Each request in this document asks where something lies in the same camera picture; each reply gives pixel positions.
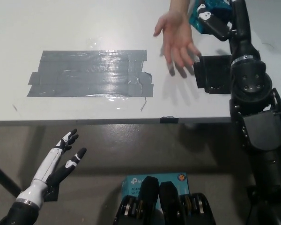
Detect teal Rubik's cube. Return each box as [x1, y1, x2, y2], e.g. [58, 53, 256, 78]
[189, 0, 234, 35]

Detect black robot torso blocks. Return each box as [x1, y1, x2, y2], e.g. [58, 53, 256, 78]
[112, 175, 217, 225]

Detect teal router cardboard box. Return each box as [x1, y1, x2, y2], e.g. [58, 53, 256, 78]
[120, 172, 191, 210]

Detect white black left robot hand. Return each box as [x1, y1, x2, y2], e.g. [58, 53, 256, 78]
[15, 128, 88, 210]

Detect grey duct tape patch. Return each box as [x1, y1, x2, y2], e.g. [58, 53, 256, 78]
[26, 49, 155, 98]

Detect bare person hand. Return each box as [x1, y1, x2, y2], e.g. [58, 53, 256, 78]
[153, 10, 202, 69]

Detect black metal table leg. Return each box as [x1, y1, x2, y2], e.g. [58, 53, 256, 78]
[0, 157, 23, 192]

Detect black tape square mark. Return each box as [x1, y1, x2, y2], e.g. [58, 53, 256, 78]
[193, 54, 234, 96]

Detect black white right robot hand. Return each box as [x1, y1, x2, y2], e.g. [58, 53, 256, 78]
[195, 0, 261, 66]

